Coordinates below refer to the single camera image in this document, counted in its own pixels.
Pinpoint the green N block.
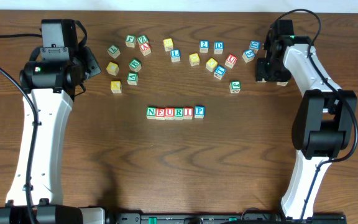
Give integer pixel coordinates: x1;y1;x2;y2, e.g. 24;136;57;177
146;107;156;119

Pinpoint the red E block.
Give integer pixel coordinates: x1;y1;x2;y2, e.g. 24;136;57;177
155;108;165;120

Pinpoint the blue P block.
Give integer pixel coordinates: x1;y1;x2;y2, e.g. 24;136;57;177
194;106;205;119

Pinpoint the red u block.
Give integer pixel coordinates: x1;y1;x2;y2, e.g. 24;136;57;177
164;108;175;120
225;54;238;68

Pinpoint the red I block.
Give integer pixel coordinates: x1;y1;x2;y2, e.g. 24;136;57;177
183;107;193;119

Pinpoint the green R block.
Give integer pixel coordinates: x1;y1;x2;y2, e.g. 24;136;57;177
174;108;184;120

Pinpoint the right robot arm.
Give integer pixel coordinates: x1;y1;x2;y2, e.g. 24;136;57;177
255;19;358;222

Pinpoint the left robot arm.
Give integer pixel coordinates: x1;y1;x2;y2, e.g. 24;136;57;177
0;19;108;223

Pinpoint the green 4 block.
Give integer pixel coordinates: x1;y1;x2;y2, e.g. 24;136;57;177
277;82;288;86

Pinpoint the yellow C block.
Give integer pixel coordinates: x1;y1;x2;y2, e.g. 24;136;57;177
106;62;119;76

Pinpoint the blue 5 block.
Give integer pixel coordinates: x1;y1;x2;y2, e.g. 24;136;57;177
242;49;255;63

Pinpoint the green L block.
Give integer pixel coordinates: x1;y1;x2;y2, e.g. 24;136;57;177
107;45;121;58

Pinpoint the blue D block right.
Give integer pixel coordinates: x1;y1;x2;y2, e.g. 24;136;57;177
249;40;260;54

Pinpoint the blue d block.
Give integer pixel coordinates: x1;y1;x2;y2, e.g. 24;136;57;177
249;40;260;54
214;42;224;54

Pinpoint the yellow K block left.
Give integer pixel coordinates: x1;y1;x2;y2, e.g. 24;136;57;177
110;80;122;93

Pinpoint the green J block lower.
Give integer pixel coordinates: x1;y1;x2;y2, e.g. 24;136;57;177
229;81;241;93

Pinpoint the green j block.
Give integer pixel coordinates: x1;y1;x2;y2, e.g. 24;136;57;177
125;35;136;48
229;81;241;93

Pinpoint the green B block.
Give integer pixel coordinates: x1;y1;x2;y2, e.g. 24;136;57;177
129;58;142;73

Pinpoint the green J block upper left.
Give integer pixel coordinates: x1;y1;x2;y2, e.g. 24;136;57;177
125;35;136;48

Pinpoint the blue T block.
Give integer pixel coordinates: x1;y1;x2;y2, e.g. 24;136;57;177
213;65;226;80

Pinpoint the blue D block centre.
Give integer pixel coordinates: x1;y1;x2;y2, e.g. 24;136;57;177
214;42;224;54

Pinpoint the red A block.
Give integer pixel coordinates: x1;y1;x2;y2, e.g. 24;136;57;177
139;42;151;56

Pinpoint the green Z block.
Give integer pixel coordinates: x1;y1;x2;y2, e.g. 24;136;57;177
137;35;149;45

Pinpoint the yellow O block right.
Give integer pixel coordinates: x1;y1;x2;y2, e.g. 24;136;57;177
206;58;218;72

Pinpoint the yellow o block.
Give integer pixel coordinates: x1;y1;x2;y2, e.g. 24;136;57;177
189;53;200;67
206;58;218;72

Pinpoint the blue 2 block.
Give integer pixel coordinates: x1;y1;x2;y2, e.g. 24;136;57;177
200;40;209;53

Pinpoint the yellow O block left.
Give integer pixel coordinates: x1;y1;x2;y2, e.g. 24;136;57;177
189;53;200;67

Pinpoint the yellow S block top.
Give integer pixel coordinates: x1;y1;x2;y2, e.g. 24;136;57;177
163;38;174;52

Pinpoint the blue L block centre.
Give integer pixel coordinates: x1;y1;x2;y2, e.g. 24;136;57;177
170;49;181;62

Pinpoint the left black cable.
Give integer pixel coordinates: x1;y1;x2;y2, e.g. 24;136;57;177
0;32;43;224

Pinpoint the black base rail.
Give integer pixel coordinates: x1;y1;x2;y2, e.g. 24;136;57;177
106;213;347;224

